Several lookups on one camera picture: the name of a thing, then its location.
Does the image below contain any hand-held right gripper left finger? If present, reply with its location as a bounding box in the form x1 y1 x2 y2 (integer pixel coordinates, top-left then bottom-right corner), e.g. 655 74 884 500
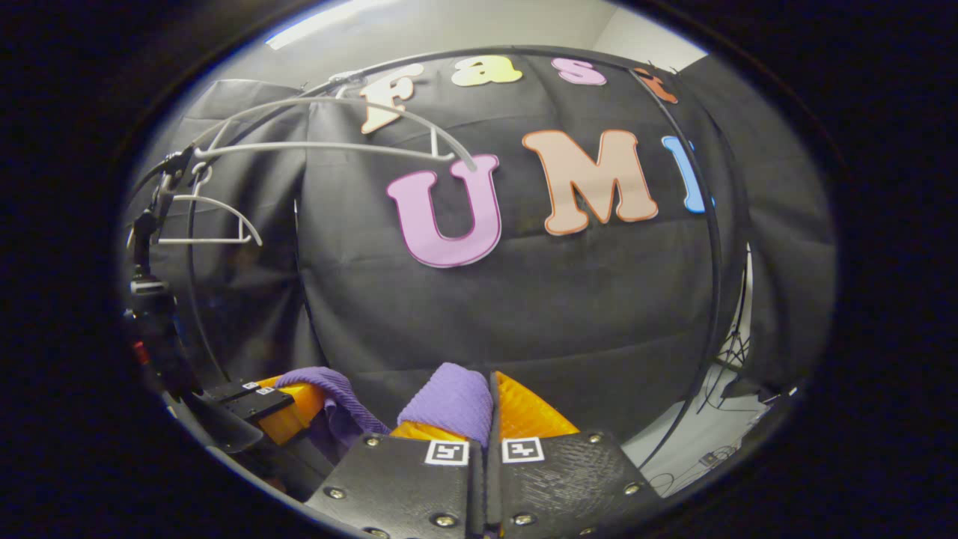
305 421 486 539

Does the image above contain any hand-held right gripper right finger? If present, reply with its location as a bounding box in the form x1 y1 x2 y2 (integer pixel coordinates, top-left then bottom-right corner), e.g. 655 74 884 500
486 371 663 539

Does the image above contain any purple corduroy shirt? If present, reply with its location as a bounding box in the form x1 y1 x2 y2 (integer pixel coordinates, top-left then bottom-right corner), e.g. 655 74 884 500
273 362 495 465

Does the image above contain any white wire clothes hanger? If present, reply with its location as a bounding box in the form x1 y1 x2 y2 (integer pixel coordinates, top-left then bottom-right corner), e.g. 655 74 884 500
191 71 480 174
157 161 264 248

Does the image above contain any black metal clothes rack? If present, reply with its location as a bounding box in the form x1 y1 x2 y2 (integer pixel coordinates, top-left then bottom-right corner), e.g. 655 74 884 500
176 45 753 469

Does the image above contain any black tripod stand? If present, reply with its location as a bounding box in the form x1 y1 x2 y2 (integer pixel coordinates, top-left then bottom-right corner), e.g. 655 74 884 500
700 247 758 414

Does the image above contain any black floor cable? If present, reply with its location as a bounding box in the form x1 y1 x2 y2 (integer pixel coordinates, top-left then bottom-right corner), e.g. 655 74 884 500
647 445 738 495

